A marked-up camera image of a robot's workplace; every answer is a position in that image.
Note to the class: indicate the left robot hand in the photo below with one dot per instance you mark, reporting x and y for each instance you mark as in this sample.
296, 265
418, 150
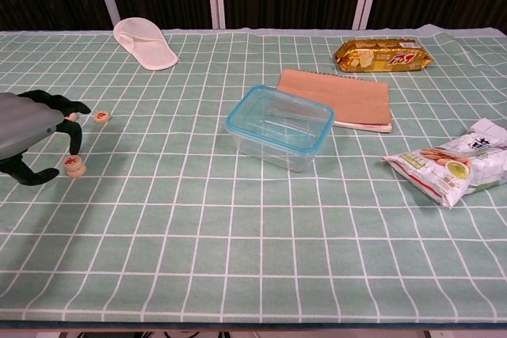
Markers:
24, 122

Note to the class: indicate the wooden chess piece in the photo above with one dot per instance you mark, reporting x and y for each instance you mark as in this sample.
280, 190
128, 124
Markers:
102, 116
72, 116
76, 172
73, 161

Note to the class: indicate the green grid tablecloth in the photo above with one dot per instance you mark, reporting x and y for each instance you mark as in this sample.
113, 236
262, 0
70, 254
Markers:
253, 243

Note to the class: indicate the white disposable slipper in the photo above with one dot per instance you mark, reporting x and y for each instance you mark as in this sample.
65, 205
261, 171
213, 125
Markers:
150, 48

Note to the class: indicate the clear container with blue rim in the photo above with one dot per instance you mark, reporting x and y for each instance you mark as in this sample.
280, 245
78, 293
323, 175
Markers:
273, 146

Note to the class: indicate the brown kraft spiral notebook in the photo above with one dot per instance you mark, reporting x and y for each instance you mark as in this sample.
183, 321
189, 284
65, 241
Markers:
352, 96

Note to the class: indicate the gold biscuit pack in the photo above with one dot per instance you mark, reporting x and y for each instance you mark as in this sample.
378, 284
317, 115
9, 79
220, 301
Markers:
380, 57

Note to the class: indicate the white snack bag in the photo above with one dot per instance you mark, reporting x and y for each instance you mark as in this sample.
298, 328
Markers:
443, 168

